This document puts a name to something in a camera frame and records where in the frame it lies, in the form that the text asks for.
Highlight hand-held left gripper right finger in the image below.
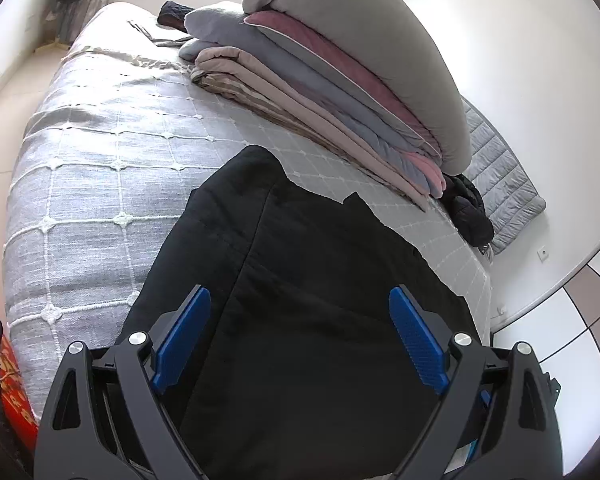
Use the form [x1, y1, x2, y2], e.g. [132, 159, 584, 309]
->
[387, 284, 563, 480]

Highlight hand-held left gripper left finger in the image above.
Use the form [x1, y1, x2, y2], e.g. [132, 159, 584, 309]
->
[32, 284, 213, 480]

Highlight black padded coat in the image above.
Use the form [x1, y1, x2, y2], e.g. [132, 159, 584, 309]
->
[115, 145, 491, 480]

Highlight black puffer jacket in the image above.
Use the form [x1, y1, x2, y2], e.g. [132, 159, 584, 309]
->
[440, 172, 496, 247]

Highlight pink blanket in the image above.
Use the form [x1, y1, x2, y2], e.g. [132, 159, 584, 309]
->
[410, 152, 448, 198]

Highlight red patterned bag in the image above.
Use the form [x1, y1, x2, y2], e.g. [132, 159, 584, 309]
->
[0, 335, 40, 453]

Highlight grey quilted headboard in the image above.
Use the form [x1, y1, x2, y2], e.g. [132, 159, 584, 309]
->
[460, 97, 547, 255]

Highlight bed with grey checked bedspread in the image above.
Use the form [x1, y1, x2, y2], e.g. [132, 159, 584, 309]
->
[2, 2, 493, 421]

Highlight beige blanket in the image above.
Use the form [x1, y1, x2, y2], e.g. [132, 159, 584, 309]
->
[190, 46, 433, 211]

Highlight maroon blanket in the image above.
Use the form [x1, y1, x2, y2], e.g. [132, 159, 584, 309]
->
[244, 10, 443, 158]

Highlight stack of folded blankets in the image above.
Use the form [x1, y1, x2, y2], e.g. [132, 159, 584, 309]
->
[242, 0, 473, 176]

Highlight blue-grey quilt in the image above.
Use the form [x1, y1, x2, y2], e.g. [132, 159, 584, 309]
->
[179, 5, 433, 196]

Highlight dark knitted cloth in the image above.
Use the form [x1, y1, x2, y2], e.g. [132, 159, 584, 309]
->
[156, 1, 195, 33]

